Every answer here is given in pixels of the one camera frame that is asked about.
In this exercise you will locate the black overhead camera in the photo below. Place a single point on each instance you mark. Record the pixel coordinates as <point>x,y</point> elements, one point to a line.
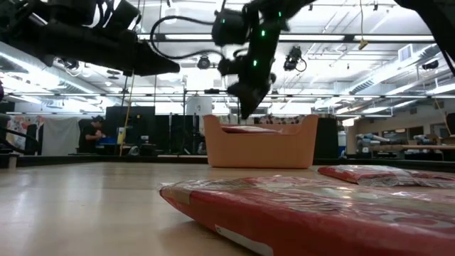
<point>293,58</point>

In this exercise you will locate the round black ceiling camera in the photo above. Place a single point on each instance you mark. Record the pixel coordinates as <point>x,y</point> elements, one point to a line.
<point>203,62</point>

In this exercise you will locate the wooden post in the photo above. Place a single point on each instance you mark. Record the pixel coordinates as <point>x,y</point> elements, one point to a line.
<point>352,140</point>

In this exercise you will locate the yellow hanging tag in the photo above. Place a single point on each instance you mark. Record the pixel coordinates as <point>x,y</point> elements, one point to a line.
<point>363,45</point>

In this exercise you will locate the long wooden table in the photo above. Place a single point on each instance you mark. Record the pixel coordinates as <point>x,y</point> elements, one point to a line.
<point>419,146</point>

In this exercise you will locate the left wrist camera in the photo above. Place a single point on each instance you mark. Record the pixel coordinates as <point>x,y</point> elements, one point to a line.
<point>122,16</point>

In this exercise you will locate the floral patterned cloth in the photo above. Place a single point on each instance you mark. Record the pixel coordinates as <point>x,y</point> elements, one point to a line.
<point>284,119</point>

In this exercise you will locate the stacked material rolls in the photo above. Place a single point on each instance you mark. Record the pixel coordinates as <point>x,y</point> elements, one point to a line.
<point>369,139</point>

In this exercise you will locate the red popcorn bag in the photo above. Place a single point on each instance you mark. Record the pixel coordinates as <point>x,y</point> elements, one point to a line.
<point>320,217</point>
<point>384,176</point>
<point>249,129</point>

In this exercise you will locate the white cylindrical tank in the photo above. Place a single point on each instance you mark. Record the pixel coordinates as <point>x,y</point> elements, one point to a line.
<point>199,105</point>

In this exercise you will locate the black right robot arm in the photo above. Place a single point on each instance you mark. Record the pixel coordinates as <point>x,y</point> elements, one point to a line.
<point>437,21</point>

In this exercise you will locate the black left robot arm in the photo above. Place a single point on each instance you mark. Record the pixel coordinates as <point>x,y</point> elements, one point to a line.
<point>21,32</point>

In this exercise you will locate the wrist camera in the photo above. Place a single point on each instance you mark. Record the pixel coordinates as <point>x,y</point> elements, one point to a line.
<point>229,28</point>
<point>122,16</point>

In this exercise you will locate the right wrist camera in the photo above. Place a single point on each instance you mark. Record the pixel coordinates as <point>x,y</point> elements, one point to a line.
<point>229,28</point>

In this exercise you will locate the white hanging sheet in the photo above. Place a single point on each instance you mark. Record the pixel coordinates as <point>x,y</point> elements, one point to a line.
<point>60,137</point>

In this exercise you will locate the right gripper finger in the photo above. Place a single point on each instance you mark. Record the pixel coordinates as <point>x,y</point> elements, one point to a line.
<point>241,99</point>
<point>257,94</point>

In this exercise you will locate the blue bin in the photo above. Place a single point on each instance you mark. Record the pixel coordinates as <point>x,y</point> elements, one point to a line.
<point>108,141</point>

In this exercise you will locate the black metal gantry frame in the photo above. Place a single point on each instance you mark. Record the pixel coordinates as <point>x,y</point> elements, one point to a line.
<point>212,91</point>

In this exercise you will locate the thin black horizontal rail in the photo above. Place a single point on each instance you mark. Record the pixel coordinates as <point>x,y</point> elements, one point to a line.
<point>160,95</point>

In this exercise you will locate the colourful poster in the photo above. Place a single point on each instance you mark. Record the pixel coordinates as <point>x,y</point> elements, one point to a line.
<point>19,131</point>

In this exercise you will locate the person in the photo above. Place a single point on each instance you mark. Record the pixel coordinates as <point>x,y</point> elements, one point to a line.
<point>90,137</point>

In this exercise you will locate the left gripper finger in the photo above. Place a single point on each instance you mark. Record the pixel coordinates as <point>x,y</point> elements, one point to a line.
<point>149,57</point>
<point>145,70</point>

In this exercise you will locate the black ceiling spotlight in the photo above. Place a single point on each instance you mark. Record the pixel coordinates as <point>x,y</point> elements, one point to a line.
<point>430,64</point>

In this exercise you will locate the orange plastic basket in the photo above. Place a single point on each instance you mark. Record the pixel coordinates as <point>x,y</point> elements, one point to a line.
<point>259,149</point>

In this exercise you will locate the black upright panel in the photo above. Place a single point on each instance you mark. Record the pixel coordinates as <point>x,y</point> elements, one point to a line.
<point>326,133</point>

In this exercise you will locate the overhead beam with light strips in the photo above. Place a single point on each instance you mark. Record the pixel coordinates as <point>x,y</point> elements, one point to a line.
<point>313,37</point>

